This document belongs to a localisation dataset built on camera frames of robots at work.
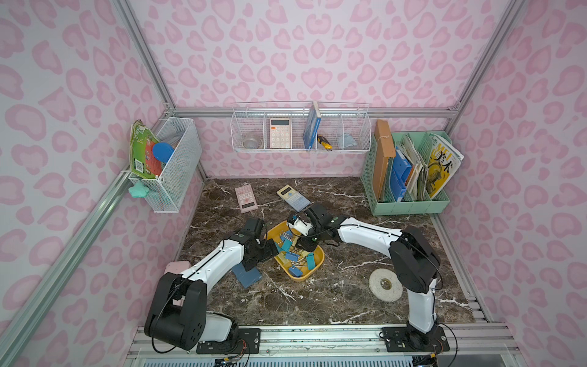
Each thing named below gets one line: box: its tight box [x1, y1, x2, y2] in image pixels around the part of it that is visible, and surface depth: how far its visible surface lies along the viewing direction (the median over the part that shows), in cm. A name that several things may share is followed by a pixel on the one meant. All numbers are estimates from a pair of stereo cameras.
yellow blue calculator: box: [276, 184, 312, 213], surface depth 112 cm
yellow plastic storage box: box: [265, 220, 325, 282], surface depth 91 cm
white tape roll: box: [368, 268, 404, 303], surface depth 84 cm
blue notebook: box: [231, 262, 263, 290], surface depth 87 cm
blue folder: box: [390, 149, 412, 203], surface depth 99 cm
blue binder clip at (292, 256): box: [285, 251, 300, 263], surface depth 92 cm
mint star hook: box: [128, 179, 150, 199], surface depth 64 cm
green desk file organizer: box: [360, 130, 452, 217], surface depth 102 cm
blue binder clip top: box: [288, 267, 303, 278], surface depth 89 cm
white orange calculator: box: [269, 117, 292, 150], surface depth 96 cm
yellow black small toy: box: [317, 134, 333, 152], surface depth 94 cm
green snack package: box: [129, 119, 163, 179], surface depth 73 cm
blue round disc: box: [152, 142, 174, 163], surface depth 77 cm
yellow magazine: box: [427, 133, 464, 199], surface depth 100 cm
